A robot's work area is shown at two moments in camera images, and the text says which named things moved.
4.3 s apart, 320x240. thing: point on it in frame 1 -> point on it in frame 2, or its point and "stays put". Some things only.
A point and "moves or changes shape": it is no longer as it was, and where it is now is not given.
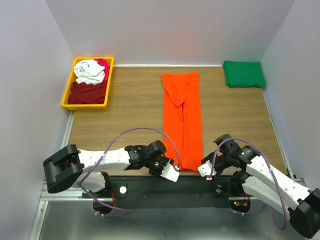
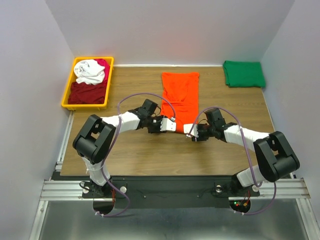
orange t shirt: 182,118 moves or changes shape
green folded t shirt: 242,74 stays put
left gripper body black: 156,166 -> 154,125
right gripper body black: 221,162 -> 204,131
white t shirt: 88,71 stays put
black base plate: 168,192 stays put
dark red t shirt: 83,93 stays put
